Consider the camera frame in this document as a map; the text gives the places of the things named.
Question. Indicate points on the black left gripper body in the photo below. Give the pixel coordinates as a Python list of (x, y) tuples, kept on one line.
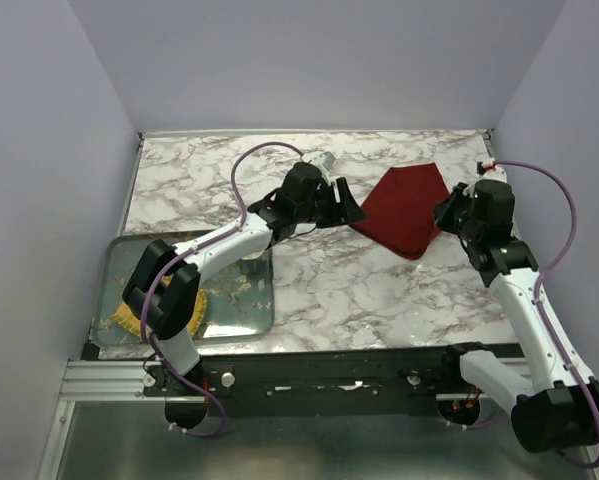
[(327, 211)]

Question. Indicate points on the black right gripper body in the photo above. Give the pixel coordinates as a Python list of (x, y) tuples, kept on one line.
[(469, 228)]

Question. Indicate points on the red cloth napkin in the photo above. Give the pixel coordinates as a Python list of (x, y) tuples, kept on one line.
[(399, 210)]

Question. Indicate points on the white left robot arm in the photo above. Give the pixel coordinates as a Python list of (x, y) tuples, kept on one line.
[(163, 287)]

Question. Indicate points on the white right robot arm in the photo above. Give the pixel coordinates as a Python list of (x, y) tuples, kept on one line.
[(556, 406)]

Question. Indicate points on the white cup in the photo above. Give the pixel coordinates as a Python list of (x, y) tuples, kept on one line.
[(253, 264)]

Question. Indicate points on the floral metal tray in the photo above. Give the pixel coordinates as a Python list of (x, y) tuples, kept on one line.
[(239, 306)]

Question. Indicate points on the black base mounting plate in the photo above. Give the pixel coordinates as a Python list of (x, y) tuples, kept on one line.
[(206, 415)]

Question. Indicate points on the yellow woven coaster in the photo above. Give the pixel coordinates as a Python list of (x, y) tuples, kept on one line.
[(124, 317)]

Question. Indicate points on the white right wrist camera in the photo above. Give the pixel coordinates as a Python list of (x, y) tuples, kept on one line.
[(491, 170)]

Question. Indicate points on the aluminium frame rail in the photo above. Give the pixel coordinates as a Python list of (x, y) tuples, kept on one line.
[(409, 372)]

